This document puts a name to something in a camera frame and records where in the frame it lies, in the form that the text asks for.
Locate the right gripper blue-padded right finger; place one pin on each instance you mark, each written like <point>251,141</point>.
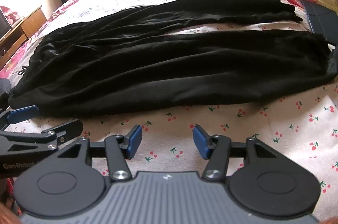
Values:
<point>215,149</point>

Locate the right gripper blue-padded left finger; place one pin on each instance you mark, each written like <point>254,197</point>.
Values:
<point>118,149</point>

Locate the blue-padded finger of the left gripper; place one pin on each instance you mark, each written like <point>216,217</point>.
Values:
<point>14,116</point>
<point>59,135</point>

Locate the black pants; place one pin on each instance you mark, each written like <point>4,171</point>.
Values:
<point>133,61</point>

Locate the dark grey folded garment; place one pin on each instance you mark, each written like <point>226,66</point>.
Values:
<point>5,86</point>

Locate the wooden tv cabinet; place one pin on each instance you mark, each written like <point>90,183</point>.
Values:
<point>20,33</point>

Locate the black tv monitor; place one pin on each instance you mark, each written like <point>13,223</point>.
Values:
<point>5,26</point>

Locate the cherry print bed sheet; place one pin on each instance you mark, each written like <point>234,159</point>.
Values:
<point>301,126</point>

